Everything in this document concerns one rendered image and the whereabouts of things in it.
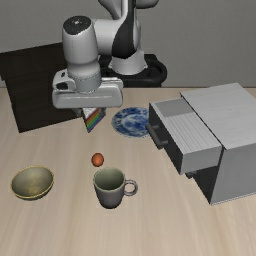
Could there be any rainbow layered cake wedge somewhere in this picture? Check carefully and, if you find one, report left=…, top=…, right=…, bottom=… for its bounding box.
left=81, top=107, right=107, bottom=134

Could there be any blue and white plate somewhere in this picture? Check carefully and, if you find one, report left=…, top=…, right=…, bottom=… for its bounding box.
left=110, top=106, right=151, bottom=138

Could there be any small orange fruit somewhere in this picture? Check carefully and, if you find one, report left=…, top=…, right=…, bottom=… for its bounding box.
left=91, top=152, right=105, bottom=167

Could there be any grey-green mug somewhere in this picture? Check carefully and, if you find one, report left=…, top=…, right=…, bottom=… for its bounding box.
left=92, top=166, right=139, bottom=210

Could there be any olive bowl with yellow rim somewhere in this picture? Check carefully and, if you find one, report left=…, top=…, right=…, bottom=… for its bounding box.
left=10, top=165, right=55, bottom=201

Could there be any grey open drawer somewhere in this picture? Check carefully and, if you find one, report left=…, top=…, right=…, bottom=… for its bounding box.
left=146, top=97, right=223, bottom=176

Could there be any grey cabinet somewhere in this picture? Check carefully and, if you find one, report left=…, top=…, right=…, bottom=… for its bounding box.
left=179, top=82, right=256, bottom=206

